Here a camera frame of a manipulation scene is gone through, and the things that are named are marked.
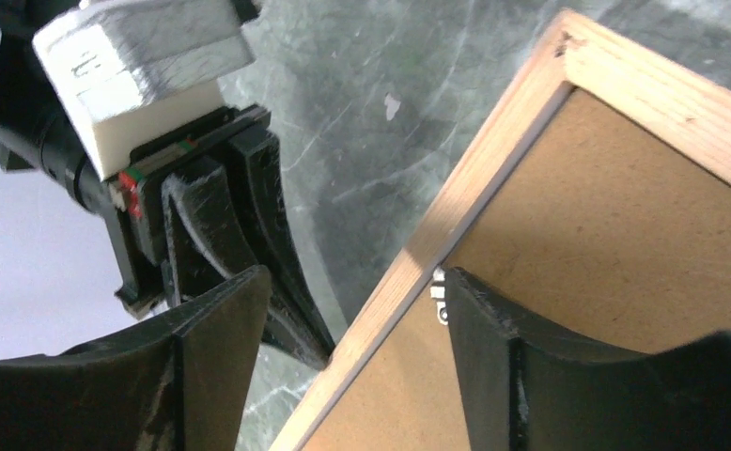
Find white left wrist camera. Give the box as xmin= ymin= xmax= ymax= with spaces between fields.
xmin=32 ymin=0 xmax=261 ymax=180

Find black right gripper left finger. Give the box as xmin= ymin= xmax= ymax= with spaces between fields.
xmin=0 ymin=266 xmax=272 ymax=450

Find metal turn clip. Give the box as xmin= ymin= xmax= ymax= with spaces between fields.
xmin=429 ymin=267 xmax=448 ymax=326

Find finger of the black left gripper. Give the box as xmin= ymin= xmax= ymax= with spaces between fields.
xmin=227 ymin=127 xmax=335 ymax=370

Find white wooden picture frame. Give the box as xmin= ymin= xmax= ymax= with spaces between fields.
xmin=272 ymin=8 xmax=731 ymax=450

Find brown backing board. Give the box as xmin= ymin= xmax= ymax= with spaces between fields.
xmin=305 ymin=90 xmax=731 ymax=450

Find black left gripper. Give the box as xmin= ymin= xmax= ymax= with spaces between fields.
xmin=0 ymin=1 xmax=269 ymax=315

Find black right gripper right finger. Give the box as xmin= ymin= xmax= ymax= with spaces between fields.
xmin=444 ymin=268 xmax=731 ymax=450

